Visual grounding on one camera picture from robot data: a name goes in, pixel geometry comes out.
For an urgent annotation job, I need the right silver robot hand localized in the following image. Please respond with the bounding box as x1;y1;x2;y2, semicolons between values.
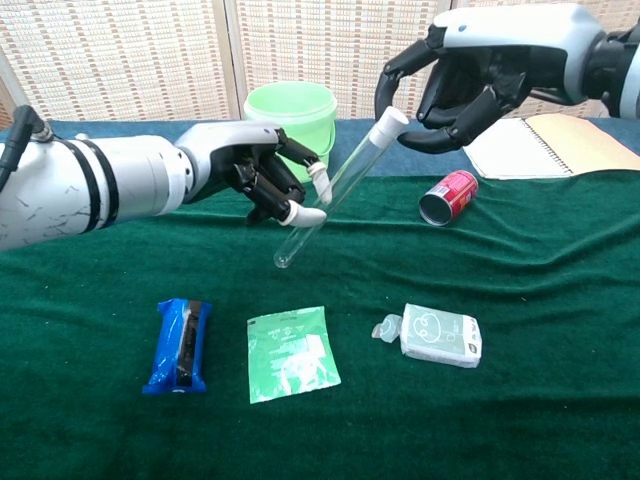
374;3;609;155

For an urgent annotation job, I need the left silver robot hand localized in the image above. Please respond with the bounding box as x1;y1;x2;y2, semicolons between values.
174;121;334;229

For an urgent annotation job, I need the clear glass tube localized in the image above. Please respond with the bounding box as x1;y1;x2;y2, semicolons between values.
273;122;396;270

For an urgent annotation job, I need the light green plastic bucket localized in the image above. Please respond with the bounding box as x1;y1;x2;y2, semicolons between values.
243;80;338;184

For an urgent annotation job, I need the open spiral notebook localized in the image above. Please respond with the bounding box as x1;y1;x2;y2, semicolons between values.
462;113;640;181

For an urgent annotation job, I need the blue table cover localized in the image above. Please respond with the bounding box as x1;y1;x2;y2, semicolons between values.
0;117;640;180

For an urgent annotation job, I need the red soda can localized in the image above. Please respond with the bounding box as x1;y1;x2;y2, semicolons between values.
418;169;480;228

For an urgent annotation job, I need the blue snack packet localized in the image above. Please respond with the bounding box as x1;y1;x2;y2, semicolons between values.
142;298;213;396

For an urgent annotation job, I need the green sachet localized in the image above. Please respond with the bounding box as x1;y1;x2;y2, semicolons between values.
246;305;343;405

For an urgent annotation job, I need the dark green velvet cloth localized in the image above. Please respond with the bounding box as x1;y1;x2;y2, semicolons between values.
0;172;640;480

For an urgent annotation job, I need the white tissue pack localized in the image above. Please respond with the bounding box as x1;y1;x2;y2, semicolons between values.
371;302;484;370

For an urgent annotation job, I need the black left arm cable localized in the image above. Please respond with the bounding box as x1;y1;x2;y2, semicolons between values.
0;104;54;194

